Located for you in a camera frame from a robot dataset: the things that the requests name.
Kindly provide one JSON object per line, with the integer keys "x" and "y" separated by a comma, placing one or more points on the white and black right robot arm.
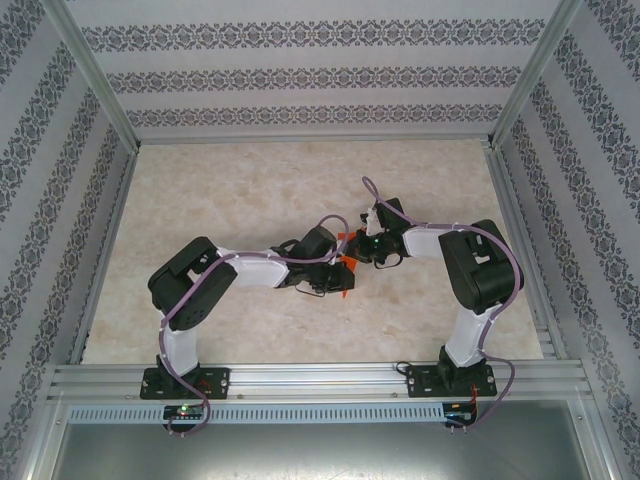
{"x": 480, "y": 270}

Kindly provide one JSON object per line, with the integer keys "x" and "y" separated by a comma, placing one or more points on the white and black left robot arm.
{"x": 175, "y": 280}

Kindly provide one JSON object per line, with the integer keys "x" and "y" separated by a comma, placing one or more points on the right circuit board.
{"x": 457, "y": 412}

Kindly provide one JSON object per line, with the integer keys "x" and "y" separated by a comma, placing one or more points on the circuit board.
{"x": 457, "y": 412}
{"x": 185, "y": 411}

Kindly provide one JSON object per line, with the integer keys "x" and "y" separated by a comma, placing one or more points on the grey metal tray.
{"x": 320, "y": 455}

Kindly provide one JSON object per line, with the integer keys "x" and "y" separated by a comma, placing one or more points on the left circuit board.
{"x": 185, "y": 411}

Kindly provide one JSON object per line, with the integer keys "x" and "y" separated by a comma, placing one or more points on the aluminium frame beam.
{"x": 315, "y": 139}

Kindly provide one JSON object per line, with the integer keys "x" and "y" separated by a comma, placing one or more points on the aluminium mounting rail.
{"x": 320, "y": 380}

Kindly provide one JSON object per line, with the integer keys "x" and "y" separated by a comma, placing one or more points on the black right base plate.
{"x": 417, "y": 382}

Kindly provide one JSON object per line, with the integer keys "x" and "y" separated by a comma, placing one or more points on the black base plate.
{"x": 220, "y": 382}
{"x": 417, "y": 382}

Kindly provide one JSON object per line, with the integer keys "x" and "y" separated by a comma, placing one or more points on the aluminium table edge rail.
{"x": 517, "y": 200}
{"x": 107, "y": 250}

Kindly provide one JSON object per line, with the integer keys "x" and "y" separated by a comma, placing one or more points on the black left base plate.
{"x": 220, "y": 382}

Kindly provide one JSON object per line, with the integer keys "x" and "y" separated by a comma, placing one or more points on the aluminium frame post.
{"x": 537, "y": 70}
{"x": 90, "y": 70}
{"x": 602, "y": 440}
{"x": 42, "y": 440}

